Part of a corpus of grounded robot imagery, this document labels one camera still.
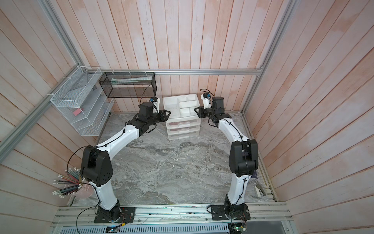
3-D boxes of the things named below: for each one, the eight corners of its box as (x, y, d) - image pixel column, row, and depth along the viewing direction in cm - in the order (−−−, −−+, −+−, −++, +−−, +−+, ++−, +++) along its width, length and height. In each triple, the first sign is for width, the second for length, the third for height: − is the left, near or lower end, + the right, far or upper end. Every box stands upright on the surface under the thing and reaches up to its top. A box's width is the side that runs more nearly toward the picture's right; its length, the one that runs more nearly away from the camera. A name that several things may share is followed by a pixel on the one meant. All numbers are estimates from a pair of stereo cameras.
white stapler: (257, 197, 81) (259, 196, 79) (254, 185, 85) (256, 184, 83) (264, 197, 81) (266, 196, 79) (260, 185, 85) (262, 184, 83)
